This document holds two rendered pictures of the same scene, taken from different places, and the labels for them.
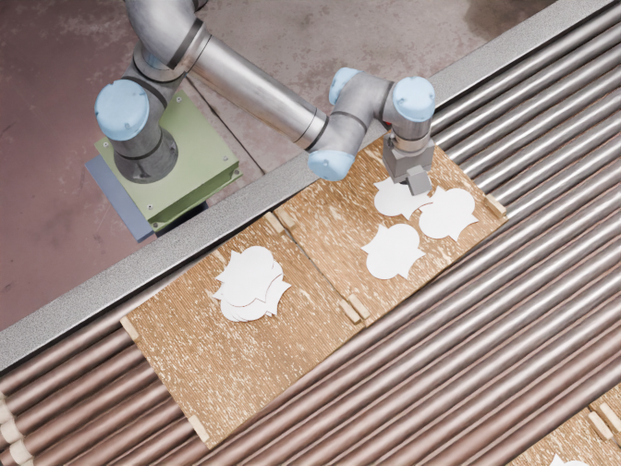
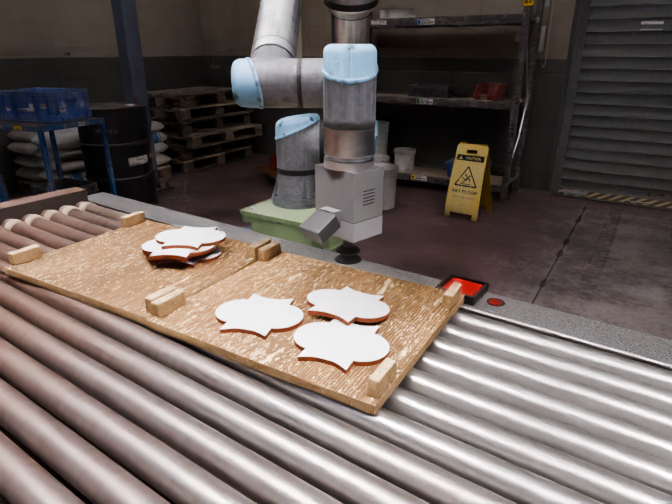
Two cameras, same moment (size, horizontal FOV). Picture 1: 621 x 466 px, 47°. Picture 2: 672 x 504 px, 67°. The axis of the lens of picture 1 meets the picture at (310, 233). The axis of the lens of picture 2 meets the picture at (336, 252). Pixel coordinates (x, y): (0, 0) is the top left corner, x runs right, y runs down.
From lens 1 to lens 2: 1.40 m
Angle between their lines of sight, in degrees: 58
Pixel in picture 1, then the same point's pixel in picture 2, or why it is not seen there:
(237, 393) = (64, 268)
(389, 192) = (340, 295)
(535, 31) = not seen: outside the picture
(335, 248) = (249, 284)
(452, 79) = (565, 322)
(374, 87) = not seen: hidden behind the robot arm
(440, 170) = (407, 328)
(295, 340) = (125, 283)
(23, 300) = not seen: hidden behind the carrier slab
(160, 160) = (289, 188)
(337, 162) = (238, 63)
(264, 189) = (305, 251)
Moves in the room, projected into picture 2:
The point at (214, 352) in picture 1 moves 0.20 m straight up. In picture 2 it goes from (111, 253) to (94, 159)
